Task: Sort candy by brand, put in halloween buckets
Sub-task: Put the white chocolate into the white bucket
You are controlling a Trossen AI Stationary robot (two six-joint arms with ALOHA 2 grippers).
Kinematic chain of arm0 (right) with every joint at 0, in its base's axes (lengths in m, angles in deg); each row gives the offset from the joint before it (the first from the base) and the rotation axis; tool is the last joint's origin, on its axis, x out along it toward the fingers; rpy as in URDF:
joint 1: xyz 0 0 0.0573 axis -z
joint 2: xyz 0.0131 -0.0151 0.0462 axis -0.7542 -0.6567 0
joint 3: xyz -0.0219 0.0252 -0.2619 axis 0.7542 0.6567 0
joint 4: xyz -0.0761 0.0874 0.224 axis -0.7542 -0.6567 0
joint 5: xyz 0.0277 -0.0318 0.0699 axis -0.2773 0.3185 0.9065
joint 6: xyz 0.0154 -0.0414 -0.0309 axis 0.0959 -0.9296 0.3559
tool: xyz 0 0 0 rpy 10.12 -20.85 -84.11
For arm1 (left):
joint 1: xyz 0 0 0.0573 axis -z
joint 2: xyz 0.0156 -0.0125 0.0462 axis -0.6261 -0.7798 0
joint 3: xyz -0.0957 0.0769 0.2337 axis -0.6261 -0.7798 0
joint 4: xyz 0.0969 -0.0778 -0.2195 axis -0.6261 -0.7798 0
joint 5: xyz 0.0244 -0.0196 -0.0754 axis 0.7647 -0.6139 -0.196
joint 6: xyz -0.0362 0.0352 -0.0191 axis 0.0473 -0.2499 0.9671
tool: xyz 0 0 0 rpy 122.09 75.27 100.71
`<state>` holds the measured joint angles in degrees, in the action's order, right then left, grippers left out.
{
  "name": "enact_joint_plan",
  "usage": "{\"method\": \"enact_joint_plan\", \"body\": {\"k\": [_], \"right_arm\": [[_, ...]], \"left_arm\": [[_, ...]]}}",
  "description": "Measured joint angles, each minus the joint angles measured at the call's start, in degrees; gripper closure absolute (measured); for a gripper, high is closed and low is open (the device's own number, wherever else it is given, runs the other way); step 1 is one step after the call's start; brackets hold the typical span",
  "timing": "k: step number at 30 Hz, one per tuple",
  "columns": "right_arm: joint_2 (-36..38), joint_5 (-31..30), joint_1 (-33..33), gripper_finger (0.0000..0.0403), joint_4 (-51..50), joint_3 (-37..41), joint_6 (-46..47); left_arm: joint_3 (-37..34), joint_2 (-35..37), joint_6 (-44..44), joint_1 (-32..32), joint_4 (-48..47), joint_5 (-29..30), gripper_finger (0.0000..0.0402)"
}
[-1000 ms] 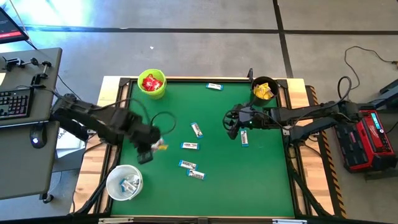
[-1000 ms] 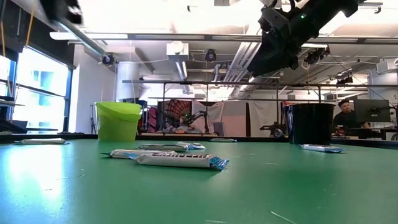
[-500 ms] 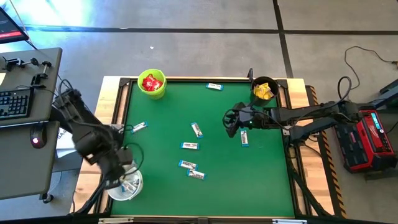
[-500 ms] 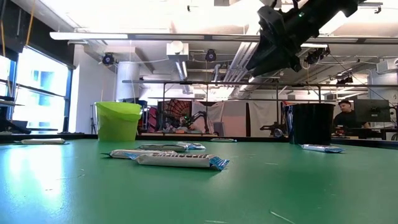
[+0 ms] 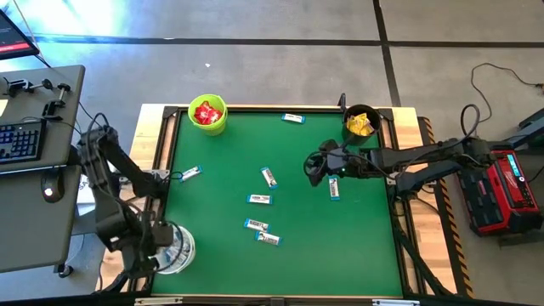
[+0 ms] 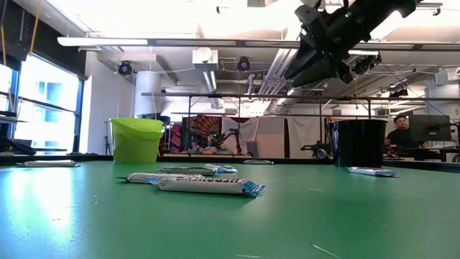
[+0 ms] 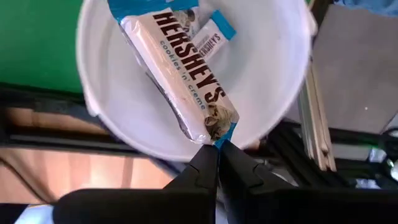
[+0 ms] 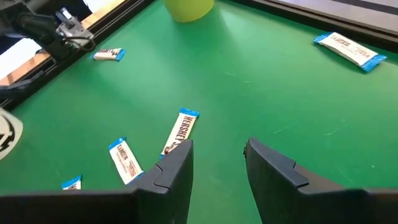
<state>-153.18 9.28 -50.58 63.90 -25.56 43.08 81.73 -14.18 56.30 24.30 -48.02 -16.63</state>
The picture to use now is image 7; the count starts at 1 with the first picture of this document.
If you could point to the clear plastic bowl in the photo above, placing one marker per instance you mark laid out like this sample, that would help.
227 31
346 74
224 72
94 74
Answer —
264 77

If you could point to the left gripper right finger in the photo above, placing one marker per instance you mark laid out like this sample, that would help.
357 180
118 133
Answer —
239 177

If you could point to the white blue Hershey's bar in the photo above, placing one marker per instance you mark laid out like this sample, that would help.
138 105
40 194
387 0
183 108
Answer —
211 40
174 77

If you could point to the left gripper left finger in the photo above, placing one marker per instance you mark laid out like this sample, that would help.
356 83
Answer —
202 174

